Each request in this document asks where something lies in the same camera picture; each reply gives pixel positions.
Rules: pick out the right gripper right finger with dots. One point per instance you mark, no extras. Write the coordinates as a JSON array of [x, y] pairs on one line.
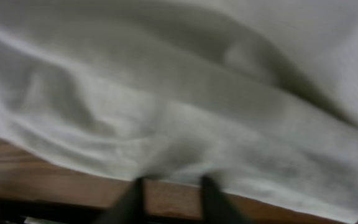
[[216, 208]]

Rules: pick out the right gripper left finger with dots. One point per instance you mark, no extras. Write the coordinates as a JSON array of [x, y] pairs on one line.
[[129, 209]]

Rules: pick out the white polo shirt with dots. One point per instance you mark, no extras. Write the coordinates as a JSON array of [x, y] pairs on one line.
[[263, 95]]

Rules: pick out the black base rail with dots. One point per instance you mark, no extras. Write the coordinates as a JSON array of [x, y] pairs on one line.
[[16, 210]]

